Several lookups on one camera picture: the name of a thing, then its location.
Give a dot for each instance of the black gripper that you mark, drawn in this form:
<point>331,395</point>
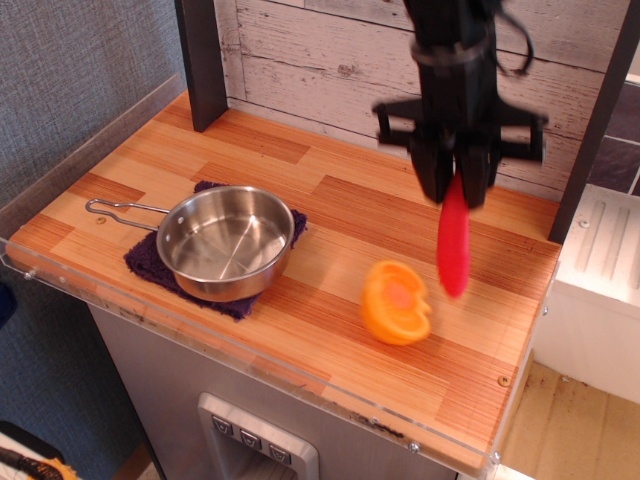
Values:
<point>459,102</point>

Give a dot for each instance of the red handled metal spoon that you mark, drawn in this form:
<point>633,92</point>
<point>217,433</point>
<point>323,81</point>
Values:
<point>453,249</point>

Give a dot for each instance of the orange slice toy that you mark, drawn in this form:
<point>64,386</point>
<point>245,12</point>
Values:
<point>394,306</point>

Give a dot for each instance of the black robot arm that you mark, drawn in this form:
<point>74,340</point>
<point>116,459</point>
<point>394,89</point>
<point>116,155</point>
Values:
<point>446,23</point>

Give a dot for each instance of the white toy sink unit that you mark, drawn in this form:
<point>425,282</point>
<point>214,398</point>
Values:
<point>589,325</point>

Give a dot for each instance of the stainless steel saucepan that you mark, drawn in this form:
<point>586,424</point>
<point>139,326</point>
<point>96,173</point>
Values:
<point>221,244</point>

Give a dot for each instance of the purple cloth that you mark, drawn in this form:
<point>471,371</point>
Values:
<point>144,261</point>

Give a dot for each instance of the clear acrylic edge guard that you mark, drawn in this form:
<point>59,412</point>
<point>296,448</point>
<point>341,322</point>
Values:
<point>303,336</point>

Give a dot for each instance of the grey toy kitchen cabinet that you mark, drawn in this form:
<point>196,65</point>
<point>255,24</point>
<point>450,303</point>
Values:
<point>164,380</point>

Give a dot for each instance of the silver dispenser panel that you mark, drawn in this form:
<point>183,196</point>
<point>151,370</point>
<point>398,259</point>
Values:
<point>244,446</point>

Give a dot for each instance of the orange object bottom left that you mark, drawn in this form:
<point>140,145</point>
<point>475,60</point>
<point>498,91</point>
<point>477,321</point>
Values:
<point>50,469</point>

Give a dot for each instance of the dark grey right post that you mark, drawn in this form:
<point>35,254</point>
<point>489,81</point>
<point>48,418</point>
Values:
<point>604,106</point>

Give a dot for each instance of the dark grey post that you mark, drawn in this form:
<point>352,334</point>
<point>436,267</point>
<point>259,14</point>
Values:
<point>604,106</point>
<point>203,63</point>

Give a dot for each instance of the dark grey left post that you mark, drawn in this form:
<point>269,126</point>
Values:
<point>203,63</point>

